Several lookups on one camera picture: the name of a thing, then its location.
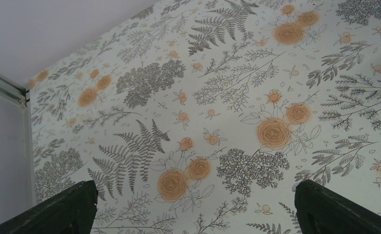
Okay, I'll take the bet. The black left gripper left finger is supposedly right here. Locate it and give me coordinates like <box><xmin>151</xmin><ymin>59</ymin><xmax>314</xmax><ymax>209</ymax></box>
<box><xmin>0</xmin><ymin>180</ymin><xmax>98</xmax><ymax>234</ymax></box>

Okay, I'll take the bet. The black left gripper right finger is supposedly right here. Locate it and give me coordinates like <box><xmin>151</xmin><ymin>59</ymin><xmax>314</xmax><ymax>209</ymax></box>
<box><xmin>294</xmin><ymin>180</ymin><xmax>381</xmax><ymax>234</ymax></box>

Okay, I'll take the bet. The aluminium frame post left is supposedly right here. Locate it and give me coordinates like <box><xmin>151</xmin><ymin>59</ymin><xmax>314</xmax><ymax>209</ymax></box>
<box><xmin>0</xmin><ymin>73</ymin><xmax>36</xmax><ymax>209</ymax></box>

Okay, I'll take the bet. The floral patterned table mat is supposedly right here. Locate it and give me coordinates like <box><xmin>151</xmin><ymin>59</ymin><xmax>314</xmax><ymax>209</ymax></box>
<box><xmin>30</xmin><ymin>0</ymin><xmax>381</xmax><ymax>234</ymax></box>

